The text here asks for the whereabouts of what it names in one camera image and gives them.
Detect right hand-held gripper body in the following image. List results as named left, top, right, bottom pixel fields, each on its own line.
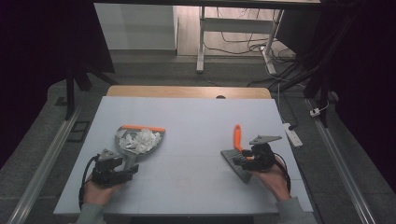
left=241, top=134, right=283, bottom=173

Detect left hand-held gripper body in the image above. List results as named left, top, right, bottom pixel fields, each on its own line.
left=91, top=148, right=132, bottom=189

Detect grey dustpan with orange edge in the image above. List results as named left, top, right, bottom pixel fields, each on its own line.
left=114, top=124, right=166, bottom=173

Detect white paper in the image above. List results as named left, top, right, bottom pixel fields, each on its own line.
left=117, top=128, right=163, bottom=155

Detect person's left hand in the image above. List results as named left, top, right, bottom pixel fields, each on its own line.
left=82, top=177, right=126, bottom=207

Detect person's right hand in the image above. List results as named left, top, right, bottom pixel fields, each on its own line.
left=251, top=156, right=292, bottom=203

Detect white power strip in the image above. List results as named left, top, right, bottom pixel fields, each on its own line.
left=282, top=122, right=304, bottom=148

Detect black floor plate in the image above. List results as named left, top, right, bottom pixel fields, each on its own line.
left=66, top=120, right=92, bottom=144

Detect black tripod stand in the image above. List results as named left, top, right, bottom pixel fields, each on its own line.
left=63, top=60, right=120, bottom=121

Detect wooden table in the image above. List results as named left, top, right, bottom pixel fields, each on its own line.
left=106, top=85, right=273, bottom=100

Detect black stand legs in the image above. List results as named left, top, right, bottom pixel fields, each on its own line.
left=246, top=12, right=359, bottom=129

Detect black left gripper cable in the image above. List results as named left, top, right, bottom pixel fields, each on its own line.
left=78, top=154, right=101, bottom=210

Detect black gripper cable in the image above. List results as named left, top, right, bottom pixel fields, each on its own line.
left=78, top=154, right=101, bottom=210
left=274, top=152, right=292, bottom=194

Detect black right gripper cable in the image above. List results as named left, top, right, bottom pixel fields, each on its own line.
left=274, top=152, right=292, bottom=194

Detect metal floor rail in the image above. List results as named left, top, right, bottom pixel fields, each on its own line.
left=6, top=105, right=84, bottom=224
left=305, top=98, right=378, bottom=224

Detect tangle of black floor cables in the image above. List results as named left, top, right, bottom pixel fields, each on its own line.
left=204, top=7, right=297, bottom=61

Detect white desk frame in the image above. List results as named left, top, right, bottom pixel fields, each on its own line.
left=195, top=6, right=286, bottom=76

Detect white wall panel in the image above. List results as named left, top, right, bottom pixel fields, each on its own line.
left=93, top=3, right=179, bottom=51

